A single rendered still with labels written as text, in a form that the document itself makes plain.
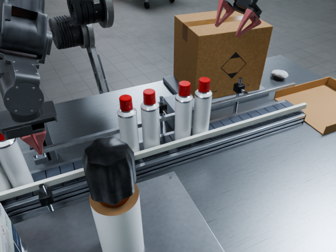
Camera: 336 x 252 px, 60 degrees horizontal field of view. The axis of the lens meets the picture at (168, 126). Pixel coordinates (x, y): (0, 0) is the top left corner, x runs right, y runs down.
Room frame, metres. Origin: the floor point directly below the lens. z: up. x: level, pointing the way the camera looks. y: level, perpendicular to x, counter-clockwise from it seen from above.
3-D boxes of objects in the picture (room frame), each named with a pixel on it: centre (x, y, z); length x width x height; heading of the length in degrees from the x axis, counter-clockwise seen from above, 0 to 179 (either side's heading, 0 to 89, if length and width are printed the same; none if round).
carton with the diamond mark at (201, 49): (1.13, -0.21, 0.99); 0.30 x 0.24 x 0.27; 109
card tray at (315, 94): (0.97, -0.63, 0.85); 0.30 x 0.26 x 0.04; 114
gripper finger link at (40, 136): (0.45, 0.28, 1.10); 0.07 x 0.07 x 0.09; 25
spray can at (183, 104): (0.71, -0.05, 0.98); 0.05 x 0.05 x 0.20
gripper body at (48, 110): (0.46, 0.27, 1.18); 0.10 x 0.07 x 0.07; 115
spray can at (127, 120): (0.63, 0.11, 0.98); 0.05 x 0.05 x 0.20
